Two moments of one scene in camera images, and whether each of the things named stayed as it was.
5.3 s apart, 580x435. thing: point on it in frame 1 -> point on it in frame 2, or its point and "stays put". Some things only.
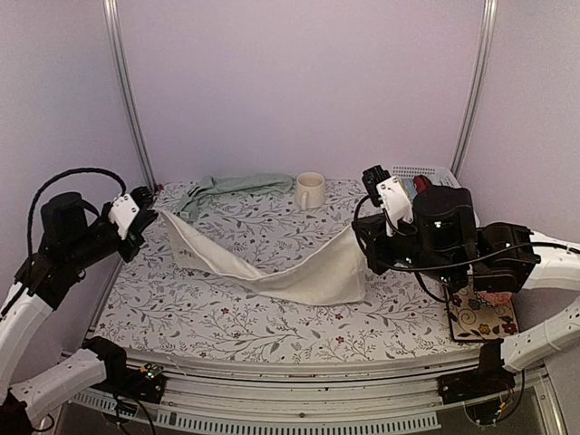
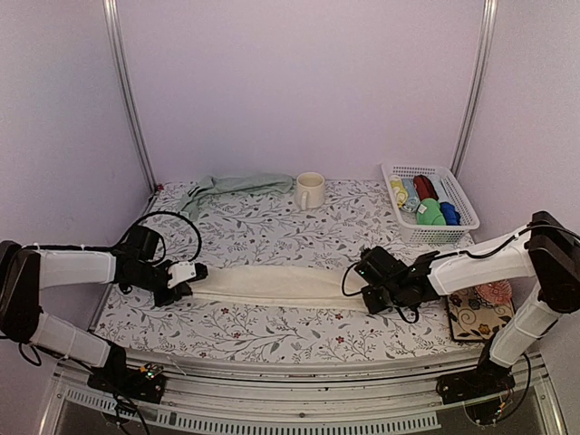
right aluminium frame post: [490, 11] stays put
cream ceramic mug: [310, 190] stays put
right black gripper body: [380, 259] -> [388, 299]
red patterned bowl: [497, 298] stays put
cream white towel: [331, 275] -> [307, 285]
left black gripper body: [136, 238] -> [146, 278]
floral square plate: [472, 319] stays put
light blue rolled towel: [408, 184] stays put
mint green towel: [227, 185] stays put
